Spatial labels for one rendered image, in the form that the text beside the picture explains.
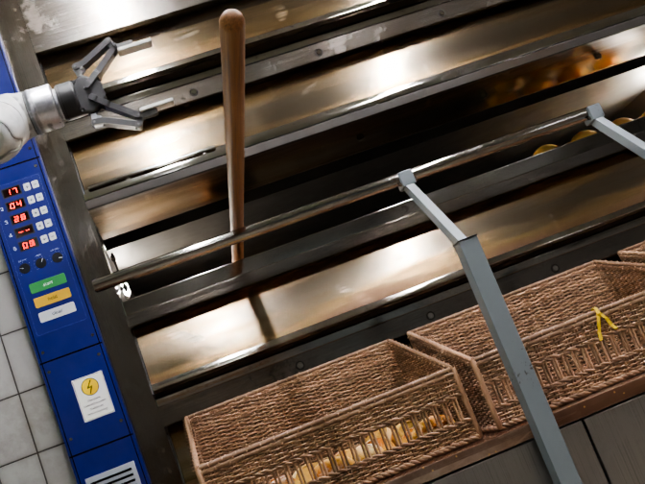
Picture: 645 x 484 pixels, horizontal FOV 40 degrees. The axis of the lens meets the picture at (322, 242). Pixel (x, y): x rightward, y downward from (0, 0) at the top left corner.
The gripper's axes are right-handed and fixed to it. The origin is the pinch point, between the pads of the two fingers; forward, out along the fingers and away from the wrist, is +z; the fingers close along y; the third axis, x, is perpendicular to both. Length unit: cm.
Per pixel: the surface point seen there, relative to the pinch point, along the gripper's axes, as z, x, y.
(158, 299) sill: -16, -55, 34
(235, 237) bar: 4.5, -17.6, 33.6
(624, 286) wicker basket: 93, -42, 73
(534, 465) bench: 41, -1, 99
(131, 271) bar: -18.5, -17.3, 33.1
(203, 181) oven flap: 4.1, -45.2, 11.2
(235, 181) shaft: 5.5, 16.3, 31.5
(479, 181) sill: 74, -56, 33
